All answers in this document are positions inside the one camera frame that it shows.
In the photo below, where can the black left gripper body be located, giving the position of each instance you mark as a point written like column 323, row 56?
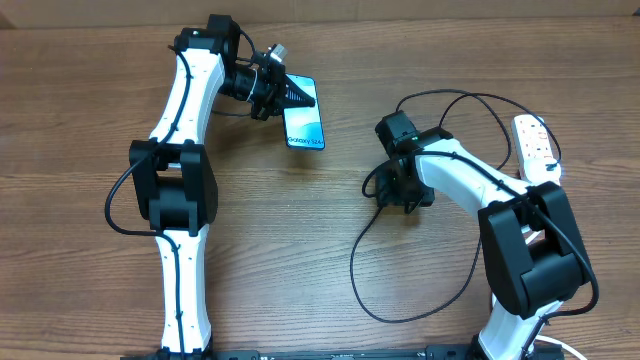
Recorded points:
column 267, row 90

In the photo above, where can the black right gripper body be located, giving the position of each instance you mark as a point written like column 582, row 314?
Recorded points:
column 404, row 191

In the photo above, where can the Samsung Galaxy S24 smartphone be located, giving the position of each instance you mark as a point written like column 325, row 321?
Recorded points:
column 303, row 125

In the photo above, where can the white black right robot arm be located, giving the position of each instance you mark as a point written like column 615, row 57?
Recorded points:
column 535, row 261

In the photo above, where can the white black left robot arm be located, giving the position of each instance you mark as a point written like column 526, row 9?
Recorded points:
column 174, row 183

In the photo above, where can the white charger plug adapter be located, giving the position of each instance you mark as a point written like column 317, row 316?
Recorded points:
column 539, row 171

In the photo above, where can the white power strip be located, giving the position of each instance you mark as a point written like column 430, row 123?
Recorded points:
column 531, row 139

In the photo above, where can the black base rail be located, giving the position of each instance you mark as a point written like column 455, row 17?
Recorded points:
column 350, row 354

